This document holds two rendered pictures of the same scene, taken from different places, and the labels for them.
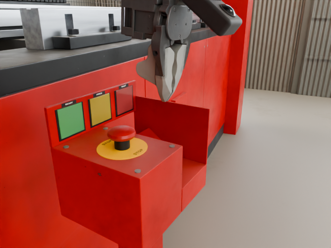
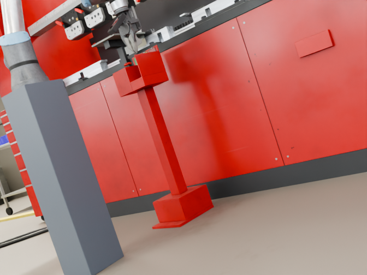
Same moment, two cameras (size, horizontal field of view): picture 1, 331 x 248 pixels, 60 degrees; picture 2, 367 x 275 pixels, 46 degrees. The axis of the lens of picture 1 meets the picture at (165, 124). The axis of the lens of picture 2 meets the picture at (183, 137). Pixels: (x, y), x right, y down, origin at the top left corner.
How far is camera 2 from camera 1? 231 cm
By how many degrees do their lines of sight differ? 102
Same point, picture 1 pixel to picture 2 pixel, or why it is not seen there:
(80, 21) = (215, 8)
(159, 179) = (118, 76)
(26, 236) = (170, 106)
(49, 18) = (197, 15)
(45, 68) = (166, 42)
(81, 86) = (184, 47)
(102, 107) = not seen: hidden behind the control
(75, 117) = not seen: hidden behind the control
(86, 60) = (185, 34)
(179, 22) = (123, 29)
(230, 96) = not seen: outside the picture
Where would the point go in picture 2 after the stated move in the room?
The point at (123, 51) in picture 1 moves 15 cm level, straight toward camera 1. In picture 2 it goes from (212, 22) to (182, 32)
